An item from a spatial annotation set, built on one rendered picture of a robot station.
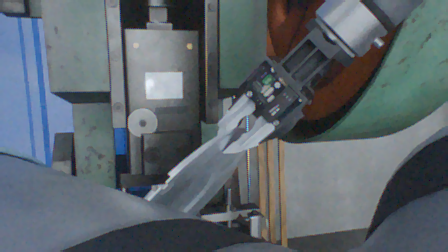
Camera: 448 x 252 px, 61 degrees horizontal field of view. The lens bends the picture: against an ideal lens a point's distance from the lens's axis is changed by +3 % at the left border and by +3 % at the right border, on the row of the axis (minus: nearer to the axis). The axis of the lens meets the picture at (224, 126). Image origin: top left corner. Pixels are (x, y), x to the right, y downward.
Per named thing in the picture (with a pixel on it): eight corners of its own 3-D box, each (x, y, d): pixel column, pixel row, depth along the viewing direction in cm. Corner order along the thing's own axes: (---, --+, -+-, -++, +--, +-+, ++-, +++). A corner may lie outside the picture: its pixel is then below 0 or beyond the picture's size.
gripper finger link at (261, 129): (209, 158, 49) (255, 111, 45) (225, 149, 54) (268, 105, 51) (225, 176, 48) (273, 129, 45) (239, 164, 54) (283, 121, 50)
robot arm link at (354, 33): (343, -9, 46) (390, 38, 45) (314, 20, 48) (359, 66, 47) (338, -21, 39) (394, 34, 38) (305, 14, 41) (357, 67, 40)
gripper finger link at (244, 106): (190, 136, 49) (238, 90, 46) (208, 128, 55) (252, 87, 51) (205, 154, 49) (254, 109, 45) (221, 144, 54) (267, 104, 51)
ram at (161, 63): (207, 174, 73) (206, 20, 68) (129, 181, 69) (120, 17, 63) (190, 153, 89) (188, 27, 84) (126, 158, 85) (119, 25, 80)
